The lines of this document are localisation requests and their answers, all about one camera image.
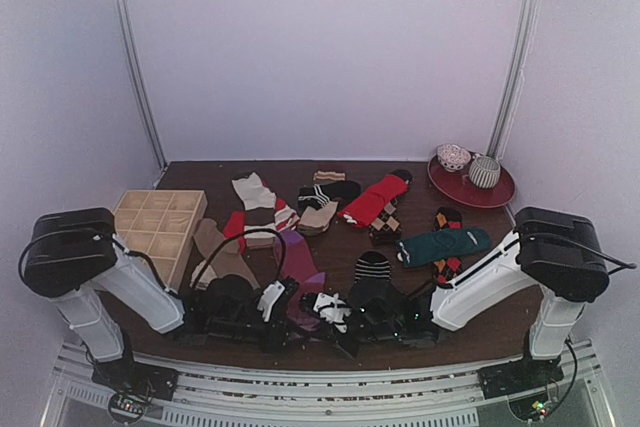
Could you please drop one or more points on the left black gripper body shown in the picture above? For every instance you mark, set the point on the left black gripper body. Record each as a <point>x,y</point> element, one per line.
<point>231,331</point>

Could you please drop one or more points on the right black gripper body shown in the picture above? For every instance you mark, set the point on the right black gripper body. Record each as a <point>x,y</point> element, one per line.
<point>341,333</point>

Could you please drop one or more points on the purple magenta striped sock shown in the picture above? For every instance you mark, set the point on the purple magenta striped sock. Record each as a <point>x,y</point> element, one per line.
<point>299,265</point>

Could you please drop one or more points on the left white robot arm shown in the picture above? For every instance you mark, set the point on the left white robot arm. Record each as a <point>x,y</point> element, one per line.
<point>75,255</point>

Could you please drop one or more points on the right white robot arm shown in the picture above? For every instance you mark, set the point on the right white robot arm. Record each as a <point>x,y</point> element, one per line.
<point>558,252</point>

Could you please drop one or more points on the red beige striped socks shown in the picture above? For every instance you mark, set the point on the red beige striped socks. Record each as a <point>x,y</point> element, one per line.
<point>264,212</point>

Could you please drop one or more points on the black striped ankle sock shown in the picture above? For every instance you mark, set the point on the black striped ankle sock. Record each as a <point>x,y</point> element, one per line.
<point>372,265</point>

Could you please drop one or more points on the brown beige sock pair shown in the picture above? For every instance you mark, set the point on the brown beige sock pair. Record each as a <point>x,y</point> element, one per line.
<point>229,261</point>

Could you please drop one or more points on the tan ankle sock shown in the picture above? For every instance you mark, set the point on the tan ankle sock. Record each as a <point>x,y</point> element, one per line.
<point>314,222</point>

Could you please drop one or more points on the black orange argyle sock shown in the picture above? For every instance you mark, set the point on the black orange argyle sock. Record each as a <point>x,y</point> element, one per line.
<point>445,270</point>

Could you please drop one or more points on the brown argyle sock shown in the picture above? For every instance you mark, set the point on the brown argyle sock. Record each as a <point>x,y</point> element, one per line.
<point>386,228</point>

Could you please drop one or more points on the dark green sock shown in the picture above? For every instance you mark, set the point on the dark green sock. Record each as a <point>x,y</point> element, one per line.
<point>427,248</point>

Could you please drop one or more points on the black white striped sock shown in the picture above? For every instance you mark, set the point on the black white striped sock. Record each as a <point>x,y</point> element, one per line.
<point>320,195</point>

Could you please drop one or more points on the red sock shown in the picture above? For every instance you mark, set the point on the red sock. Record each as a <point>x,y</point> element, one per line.
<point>363,211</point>

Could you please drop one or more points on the wooden compartment box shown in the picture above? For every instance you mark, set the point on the wooden compartment box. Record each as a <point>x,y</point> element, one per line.
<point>161,223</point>

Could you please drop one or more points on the beige striped folded sock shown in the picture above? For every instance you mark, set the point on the beige striped folded sock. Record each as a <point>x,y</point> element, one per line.
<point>325,177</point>

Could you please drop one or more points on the patterned white bowl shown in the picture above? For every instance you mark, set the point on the patterned white bowl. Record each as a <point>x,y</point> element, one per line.
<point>452,157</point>

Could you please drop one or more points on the striped grey cup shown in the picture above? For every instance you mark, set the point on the striped grey cup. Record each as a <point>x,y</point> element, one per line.
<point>484,172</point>

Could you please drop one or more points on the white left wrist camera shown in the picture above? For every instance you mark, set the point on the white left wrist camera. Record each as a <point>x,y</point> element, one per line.
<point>268,299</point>

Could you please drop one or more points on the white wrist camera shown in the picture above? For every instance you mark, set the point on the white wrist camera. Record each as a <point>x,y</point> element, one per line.
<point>333,310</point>
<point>268,299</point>

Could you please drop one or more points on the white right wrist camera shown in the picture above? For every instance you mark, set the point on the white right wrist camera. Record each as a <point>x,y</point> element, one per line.
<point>333,310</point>

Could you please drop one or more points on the aluminium front rail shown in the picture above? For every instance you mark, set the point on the aluminium front rail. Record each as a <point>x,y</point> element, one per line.
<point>211,395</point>

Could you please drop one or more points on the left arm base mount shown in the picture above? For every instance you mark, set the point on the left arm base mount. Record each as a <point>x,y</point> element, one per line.
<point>135,385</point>

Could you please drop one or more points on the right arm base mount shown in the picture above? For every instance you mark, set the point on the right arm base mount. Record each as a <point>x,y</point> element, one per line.
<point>526,382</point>

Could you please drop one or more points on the left aluminium corner post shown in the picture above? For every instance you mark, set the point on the left aluminium corner post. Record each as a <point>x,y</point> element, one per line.
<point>138,85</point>

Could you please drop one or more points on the aluminium corner post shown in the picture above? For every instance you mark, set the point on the aluminium corner post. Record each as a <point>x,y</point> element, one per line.
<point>514,79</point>
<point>138,85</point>

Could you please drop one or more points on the right aluminium corner post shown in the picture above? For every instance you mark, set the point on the right aluminium corner post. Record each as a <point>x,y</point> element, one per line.
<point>514,79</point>

